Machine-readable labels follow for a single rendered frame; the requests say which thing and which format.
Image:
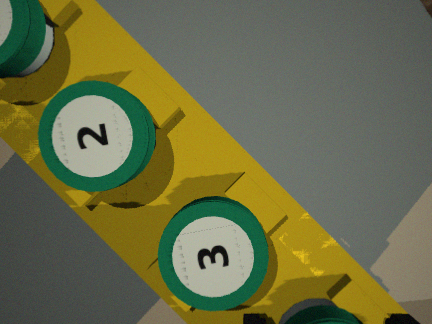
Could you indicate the beige flat mat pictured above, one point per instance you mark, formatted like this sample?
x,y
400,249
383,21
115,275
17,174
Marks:
x,y
332,98

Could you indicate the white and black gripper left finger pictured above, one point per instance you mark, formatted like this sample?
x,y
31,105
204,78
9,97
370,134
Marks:
x,y
253,319

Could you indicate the yellow tube rack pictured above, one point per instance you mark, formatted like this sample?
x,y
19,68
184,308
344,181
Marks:
x,y
194,157

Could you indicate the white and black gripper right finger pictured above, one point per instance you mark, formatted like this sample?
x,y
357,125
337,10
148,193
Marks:
x,y
401,319

